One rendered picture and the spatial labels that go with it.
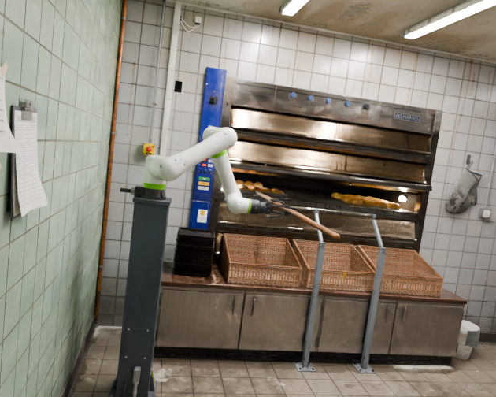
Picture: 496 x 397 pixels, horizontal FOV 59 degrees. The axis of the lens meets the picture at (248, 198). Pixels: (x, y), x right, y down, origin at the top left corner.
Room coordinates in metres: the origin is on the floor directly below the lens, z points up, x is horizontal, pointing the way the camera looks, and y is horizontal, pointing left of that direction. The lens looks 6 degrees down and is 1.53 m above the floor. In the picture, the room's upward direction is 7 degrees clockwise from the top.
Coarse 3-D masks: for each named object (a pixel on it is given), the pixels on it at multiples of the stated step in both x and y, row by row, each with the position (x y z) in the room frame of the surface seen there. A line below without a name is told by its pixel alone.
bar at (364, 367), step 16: (304, 208) 3.30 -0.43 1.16; (320, 240) 3.13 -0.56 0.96; (320, 256) 3.09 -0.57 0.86; (384, 256) 3.19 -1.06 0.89; (320, 272) 3.10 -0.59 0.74; (368, 320) 3.21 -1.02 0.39; (368, 336) 3.19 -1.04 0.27; (304, 352) 3.10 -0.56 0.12; (368, 352) 3.19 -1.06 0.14; (304, 368) 3.08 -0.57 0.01; (368, 368) 3.21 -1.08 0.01
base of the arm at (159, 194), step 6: (138, 186) 2.49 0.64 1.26; (132, 192) 2.46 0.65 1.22; (138, 192) 2.45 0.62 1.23; (144, 192) 2.46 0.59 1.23; (150, 192) 2.44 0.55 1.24; (156, 192) 2.45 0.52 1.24; (162, 192) 2.48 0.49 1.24; (150, 198) 2.43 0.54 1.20; (156, 198) 2.44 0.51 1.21; (162, 198) 2.46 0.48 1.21
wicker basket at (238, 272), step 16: (224, 240) 3.42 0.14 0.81; (240, 240) 3.55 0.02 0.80; (256, 240) 3.57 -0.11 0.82; (272, 240) 3.60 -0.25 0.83; (224, 256) 3.33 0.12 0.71; (240, 256) 3.51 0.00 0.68; (256, 256) 3.54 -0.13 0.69; (272, 256) 3.57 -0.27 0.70; (288, 256) 3.51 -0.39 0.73; (224, 272) 3.24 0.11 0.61; (240, 272) 3.09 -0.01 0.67; (256, 272) 3.11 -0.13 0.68; (272, 272) 3.14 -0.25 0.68; (288, 272) 3.16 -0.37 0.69
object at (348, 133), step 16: (240, 112) 3.58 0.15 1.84; (256, 112) 3.62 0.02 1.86; (272, 112) 3.65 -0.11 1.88; (240, 128) 3.54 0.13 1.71; (256, 128) 3.54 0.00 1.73; (272, 128) 3.60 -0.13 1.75; (288, 128) 3.63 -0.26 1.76; (304, 128) 3.67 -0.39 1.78; (320, 128) 3.70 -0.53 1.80; (336, 128) 3.74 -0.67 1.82; (352, 128) 3.77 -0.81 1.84; (368, 128) 3.81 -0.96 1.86; (384, 128) 3.85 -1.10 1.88; (352, 144) 3.73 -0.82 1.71; (368, 144) 3.74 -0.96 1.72; (384, 144) 3.80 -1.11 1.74; (400, 144) 3.83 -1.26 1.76; (416, 144) 3.87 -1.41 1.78
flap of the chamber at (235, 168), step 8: (232, 168) 3.44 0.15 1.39; (240, 168) 3.42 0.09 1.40; (248, 168) 3.44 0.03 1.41; (256, 168) 3.45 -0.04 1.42; (280, 176) 3.66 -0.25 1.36; (288, 176) 3.63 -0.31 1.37; (296, 176) 3.60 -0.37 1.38; (304, 176) 3.57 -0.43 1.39; (312, 176) 3.54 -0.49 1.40; (320, 176) 3.56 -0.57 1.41; (328, 176) 3.57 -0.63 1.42; (352, 184) 3.77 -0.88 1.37; (360, 184) 3.73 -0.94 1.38; (368, 184) 3.69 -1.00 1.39; (376, 184) 3.66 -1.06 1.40; (384, 184) 3.67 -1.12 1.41; (392, 184) 3.68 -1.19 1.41; (400, 184) 3.70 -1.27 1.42; (416, 192) 3.91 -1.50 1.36
